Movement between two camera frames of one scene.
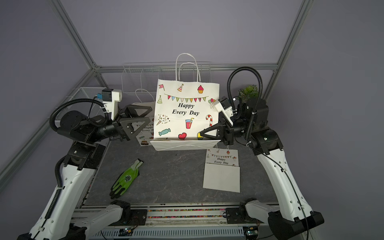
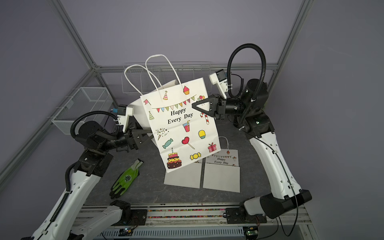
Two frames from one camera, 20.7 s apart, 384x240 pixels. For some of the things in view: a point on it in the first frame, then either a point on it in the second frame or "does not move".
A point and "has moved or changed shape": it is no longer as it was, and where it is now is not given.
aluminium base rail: [181, 221] does not move
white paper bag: [144, 97] has moved or changed shape
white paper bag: [184, 107] → [188, 175]
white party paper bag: [222, 171] does not move
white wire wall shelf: [142, 77] does not move
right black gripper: [224, 133] → [220, 114]
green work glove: [126, 179] does not move
